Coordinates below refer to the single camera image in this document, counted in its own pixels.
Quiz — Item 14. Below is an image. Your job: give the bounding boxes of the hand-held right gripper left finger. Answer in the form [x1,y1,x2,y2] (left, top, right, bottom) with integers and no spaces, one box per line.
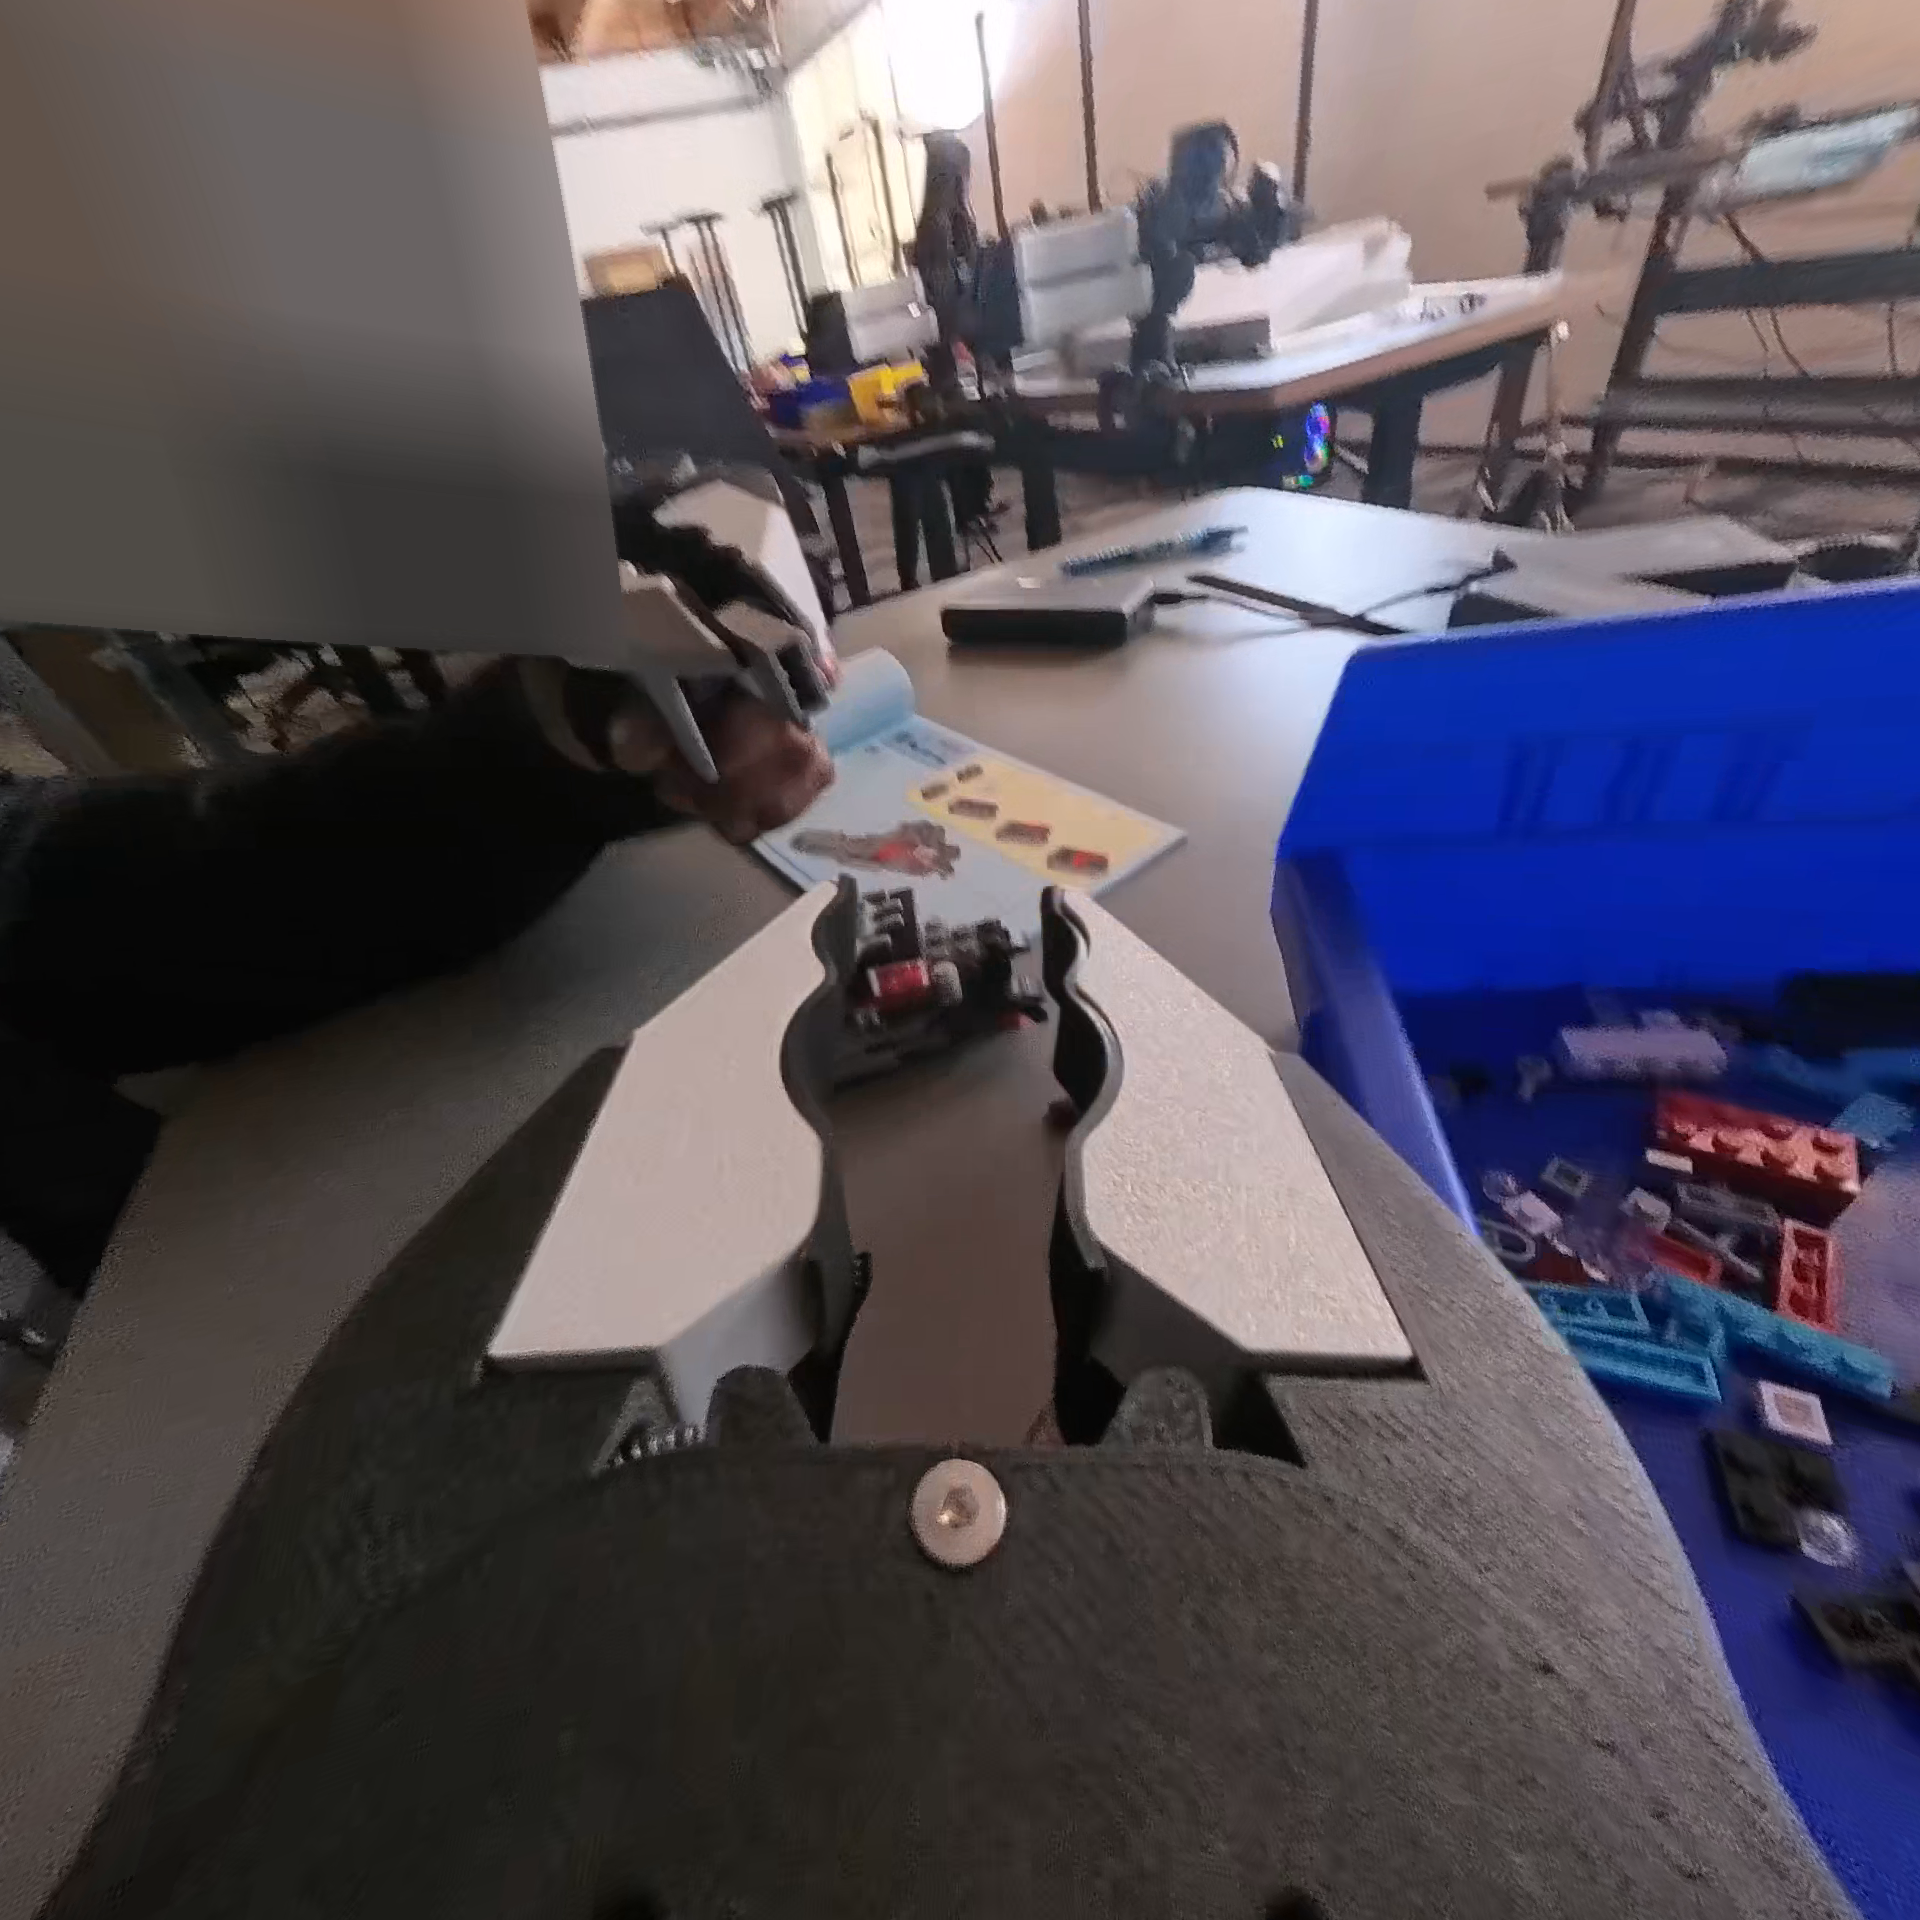
[486,877,876,1434]

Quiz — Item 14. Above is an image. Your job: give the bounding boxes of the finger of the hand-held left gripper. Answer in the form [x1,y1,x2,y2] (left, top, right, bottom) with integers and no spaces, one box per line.
[618,562,756,787]
[649,481,841,711]

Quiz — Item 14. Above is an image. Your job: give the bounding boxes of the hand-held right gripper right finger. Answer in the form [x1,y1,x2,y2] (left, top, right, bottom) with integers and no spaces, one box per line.
[1039,885,1423,1453]

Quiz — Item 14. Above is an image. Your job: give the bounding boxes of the toy brick model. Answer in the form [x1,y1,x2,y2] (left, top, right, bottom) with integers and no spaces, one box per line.
[829,885,1053,1093]

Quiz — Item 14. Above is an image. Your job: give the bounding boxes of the instruction booklet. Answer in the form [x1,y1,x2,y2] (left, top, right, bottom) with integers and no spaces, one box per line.
[751,648,1188,906]

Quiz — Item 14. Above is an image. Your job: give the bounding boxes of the person's left forearm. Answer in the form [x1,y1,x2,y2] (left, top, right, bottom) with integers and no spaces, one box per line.
[0,661,709,1296]

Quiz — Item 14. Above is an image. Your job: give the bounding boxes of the person's left hand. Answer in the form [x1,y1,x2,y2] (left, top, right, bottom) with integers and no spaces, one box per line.
[601,692,841,846]

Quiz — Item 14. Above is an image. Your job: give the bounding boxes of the yellow storage bins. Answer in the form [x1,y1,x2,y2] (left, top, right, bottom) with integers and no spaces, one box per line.
[773,360,936,441]

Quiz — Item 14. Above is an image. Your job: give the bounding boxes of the black power bank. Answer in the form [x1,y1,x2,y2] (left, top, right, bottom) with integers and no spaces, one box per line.
[940,581,1160,652]

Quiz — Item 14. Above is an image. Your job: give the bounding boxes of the blue pen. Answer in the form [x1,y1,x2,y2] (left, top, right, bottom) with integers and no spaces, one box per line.
[1058,523,1248,582]

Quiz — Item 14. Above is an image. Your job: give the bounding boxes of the pile of toy bricks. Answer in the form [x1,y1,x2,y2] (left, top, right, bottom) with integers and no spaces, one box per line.
[1436,986,1920,1686]

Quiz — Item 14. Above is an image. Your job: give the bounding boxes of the blue plastic bin with bricks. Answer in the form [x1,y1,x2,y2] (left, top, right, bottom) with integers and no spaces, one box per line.
[1270,576,1920,1920]

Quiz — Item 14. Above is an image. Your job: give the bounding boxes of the background work table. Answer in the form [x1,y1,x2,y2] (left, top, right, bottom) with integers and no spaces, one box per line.
[1003,275,1573,517]

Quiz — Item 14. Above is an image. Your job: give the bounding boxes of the dark grey laptop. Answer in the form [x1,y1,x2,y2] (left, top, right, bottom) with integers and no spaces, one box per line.
[1444,515,1806,635]

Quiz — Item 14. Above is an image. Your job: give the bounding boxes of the black metal rig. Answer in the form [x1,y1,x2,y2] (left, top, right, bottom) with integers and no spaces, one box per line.
[1483,0,1920,530]

